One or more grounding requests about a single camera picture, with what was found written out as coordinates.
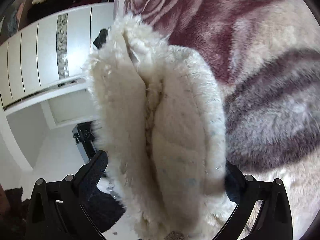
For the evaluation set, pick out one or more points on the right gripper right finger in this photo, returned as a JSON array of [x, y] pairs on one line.
[[274, 220]]

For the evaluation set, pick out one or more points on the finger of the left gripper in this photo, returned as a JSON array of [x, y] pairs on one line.
[[101, 38]]

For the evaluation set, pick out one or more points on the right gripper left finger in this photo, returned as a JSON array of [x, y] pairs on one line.
[[56, 209]]

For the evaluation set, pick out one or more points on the white fluffy fleece garment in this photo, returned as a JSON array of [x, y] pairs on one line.
[[161, 122]]

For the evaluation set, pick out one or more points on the white wardrobe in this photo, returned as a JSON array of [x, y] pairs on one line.
[[44, 60]]

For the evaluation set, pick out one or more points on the floral plush bed blanket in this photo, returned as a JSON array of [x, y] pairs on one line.
[[265, 57]]

